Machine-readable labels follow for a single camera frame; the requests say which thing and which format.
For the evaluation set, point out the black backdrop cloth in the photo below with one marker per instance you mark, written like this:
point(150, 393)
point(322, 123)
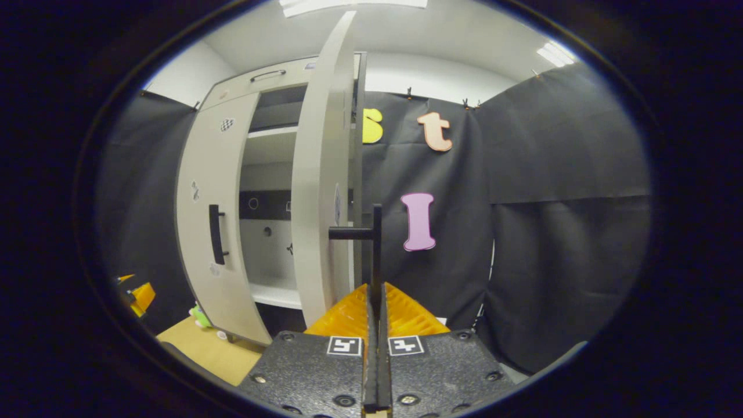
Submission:
point(551, 261)

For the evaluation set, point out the small ceiling light panel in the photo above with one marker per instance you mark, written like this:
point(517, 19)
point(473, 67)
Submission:
point(556, 54)

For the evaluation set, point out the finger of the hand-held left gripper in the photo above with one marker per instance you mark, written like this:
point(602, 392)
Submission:
point(125, 278)
point(144, 297)

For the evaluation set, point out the white double-door shoe cabinet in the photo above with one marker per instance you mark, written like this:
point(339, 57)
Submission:
point(261, 255)

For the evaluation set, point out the white cabinet shelf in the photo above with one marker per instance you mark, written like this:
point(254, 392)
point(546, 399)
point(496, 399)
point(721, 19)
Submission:
point(276, 293)
point(273, 132)

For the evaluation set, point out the white cabinet top drawer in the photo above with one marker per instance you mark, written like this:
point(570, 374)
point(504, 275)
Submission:
point(244, 87)

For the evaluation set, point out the white shoe cabinet door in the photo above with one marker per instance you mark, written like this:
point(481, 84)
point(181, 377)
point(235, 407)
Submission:
point(319, 203)
point(232, 174)

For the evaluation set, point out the small green toy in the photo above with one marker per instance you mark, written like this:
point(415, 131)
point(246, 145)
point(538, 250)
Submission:
point(201, 318)

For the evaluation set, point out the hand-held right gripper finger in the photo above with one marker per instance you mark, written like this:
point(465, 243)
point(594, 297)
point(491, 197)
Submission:
point(384, 371)
point(370, 371)

